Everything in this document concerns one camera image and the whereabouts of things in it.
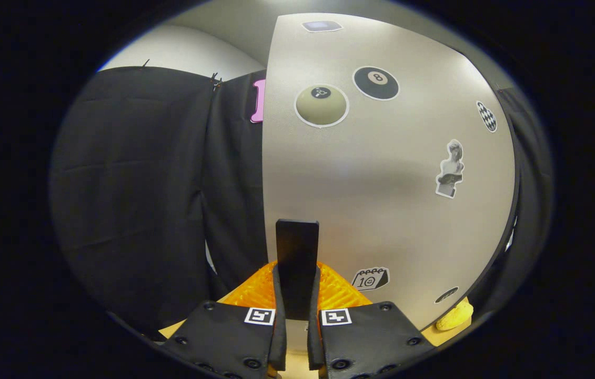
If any black door handle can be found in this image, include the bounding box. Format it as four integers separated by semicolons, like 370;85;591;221
275;219;320;321

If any black backdrop cloth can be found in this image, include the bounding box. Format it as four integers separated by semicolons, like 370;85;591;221
50;66;553;337

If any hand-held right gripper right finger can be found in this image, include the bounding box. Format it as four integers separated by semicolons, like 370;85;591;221
308;262;437;379

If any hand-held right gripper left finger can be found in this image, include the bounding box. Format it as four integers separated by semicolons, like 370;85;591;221
159;261;288;379

